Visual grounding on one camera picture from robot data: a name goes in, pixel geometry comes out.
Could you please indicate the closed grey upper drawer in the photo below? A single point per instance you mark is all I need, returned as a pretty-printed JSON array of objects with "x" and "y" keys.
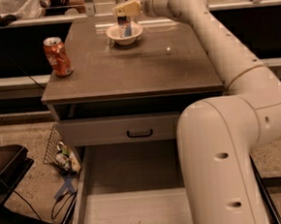
[{"x": 113, "y": 130}]

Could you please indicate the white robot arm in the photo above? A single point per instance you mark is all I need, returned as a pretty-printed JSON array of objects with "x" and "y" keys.
[{"x": 215, "y": 135}]

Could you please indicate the blue tape cross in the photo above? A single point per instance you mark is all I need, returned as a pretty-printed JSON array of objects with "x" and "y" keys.
[{"x": 67, "y": 186}]

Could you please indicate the black tray stand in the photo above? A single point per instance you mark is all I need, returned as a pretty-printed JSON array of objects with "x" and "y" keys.
[{"x": 14, "y": 165}]

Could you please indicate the wire mesh basket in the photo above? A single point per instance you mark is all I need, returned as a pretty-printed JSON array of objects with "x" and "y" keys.
[{"x": 52, "y": 146}]

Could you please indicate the white plastic bag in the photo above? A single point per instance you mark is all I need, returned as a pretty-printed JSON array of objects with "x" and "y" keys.
[{"x": 22, "y": 9}]

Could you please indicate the open grey lower drawer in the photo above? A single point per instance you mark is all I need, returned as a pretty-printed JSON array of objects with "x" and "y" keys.
[{"x": 134, "y": 183}]

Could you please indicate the orange soda can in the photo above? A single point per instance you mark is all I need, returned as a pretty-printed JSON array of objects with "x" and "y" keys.
[{"x": 57, "y": 56}]

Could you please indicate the black device on ledge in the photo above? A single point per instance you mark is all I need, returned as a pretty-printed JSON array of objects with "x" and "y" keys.
[{"x": 6, "y": 20}]

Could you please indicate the crumpled snack bags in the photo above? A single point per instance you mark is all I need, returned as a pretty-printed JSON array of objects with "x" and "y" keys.
[{"x": 66, "y": 160}]

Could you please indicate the white paper bowl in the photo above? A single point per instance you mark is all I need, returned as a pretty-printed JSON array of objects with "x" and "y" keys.
[{"x": 114, "y": 35}]

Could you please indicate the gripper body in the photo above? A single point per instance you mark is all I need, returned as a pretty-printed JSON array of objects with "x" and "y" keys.
[{"x": 145, "y": 4}]

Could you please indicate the blue silver redbull can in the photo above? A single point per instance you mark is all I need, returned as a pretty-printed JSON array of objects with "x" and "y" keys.
[{"x": 124, "y": 24}]

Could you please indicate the black metal bar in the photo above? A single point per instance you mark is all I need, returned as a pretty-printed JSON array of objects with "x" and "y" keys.
[{"x": 276, "y": 218}]

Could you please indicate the black drawer handle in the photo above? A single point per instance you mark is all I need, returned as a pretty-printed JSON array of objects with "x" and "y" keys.
[{"x": 139, "y": 135}]

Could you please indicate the grey cabinet counter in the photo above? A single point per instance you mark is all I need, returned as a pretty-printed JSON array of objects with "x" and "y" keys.
[{"x": 164, "y": 70}]

